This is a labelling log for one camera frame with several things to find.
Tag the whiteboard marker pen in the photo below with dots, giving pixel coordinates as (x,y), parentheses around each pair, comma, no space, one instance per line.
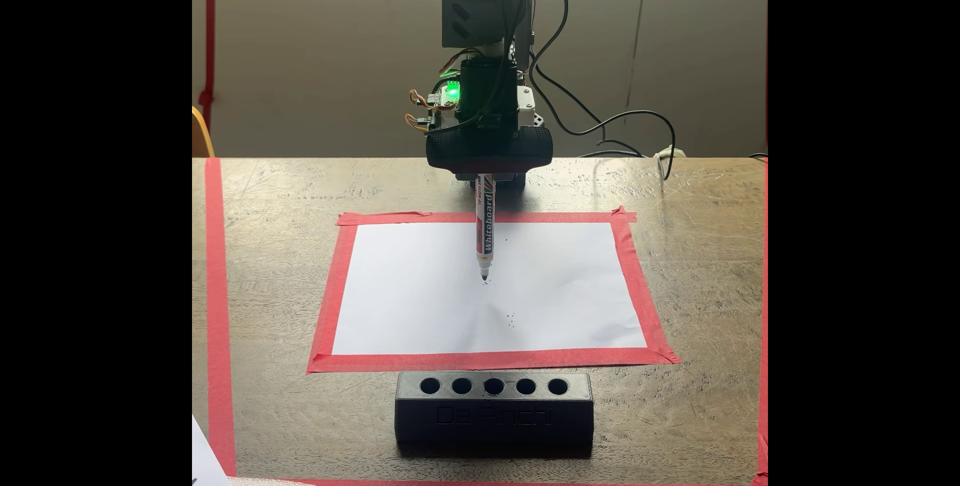
(486,231)

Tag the black pen holder block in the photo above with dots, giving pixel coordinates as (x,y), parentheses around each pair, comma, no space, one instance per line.
(495,426)

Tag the black oval webcam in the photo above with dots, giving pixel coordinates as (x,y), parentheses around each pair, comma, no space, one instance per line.
(450,152)

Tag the red tape strip on paper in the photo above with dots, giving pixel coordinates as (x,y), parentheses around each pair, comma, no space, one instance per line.
(570,217)
(637,291)
(360,361)
(330,298)

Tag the white paper sheet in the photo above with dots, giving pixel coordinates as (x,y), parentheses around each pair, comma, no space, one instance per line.
(405,298)

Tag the yellow wooden chair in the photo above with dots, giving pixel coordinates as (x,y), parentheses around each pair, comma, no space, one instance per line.
(201,137)

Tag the long red table tape strip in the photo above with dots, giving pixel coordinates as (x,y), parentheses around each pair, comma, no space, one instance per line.
(217,306)
(763,321)

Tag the white paper corner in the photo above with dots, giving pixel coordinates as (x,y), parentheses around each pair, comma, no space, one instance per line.
(204,460)

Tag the red vertical wall strip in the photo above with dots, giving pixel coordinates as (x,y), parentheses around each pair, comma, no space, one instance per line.
(209,36)

